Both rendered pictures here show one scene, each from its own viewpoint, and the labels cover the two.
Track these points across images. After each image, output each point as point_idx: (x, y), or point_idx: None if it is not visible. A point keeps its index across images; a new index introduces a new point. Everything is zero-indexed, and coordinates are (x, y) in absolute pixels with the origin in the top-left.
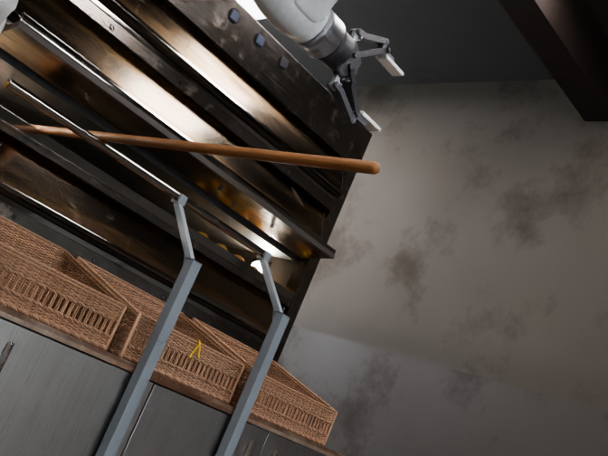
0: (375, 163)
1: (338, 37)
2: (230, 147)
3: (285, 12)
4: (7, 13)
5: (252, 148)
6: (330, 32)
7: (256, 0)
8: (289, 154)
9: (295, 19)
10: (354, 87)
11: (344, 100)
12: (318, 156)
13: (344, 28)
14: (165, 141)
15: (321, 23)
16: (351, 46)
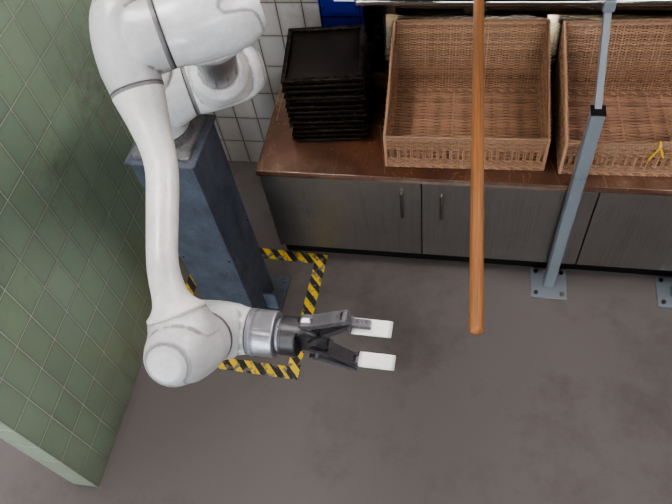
0: (471, 329)
1: (266, 356)
2: (471, 146)
3: None
4: (241, 92)
5: (472, 170)
6: (255, 355)
7: None
8: (470, 221)
9: None
10: (332, 355)
11: (329, 363)
12: (471, 255)
13: (267, 348)
14: (472, 66)
15: (240, 354)
16: (289, 352)
